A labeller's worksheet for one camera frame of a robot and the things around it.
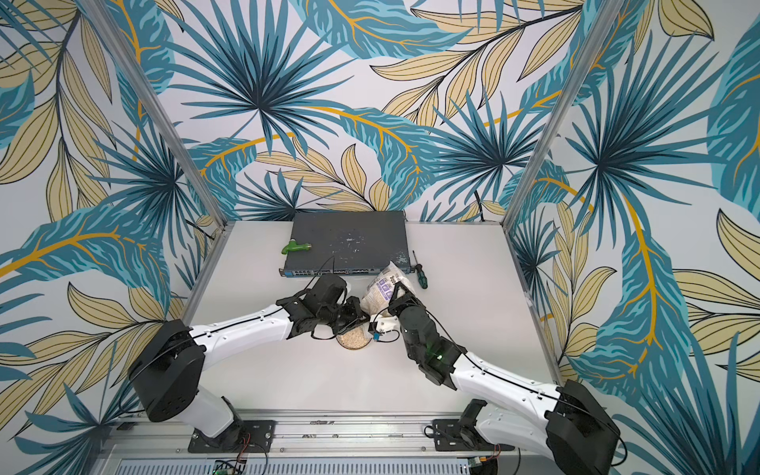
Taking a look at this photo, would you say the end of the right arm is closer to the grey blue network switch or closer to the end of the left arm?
the end of the left arm

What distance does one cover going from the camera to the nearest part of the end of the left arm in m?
0.63

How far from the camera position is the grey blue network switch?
41.1 inches

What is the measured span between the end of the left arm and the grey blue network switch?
0.30 metres
